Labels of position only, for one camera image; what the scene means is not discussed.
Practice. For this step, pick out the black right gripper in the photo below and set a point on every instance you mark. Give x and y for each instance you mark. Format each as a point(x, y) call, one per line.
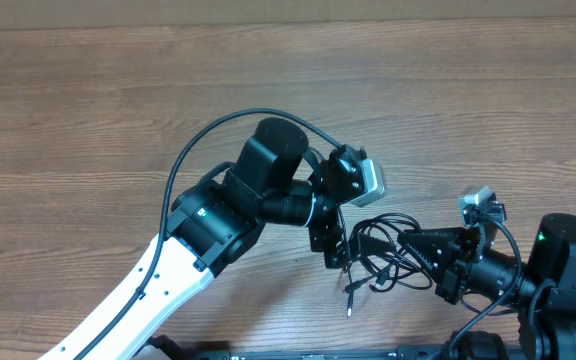
point(451, 270)

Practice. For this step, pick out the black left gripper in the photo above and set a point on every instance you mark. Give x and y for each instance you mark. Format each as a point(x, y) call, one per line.
point(323, 240)

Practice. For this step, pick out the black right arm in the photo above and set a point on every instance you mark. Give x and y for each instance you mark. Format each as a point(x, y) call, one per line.
point(541, 290)

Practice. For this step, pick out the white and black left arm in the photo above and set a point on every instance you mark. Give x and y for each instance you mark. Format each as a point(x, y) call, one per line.
point(287, 173)

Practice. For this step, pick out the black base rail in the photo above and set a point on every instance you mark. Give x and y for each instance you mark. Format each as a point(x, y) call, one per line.
point(162, 347)

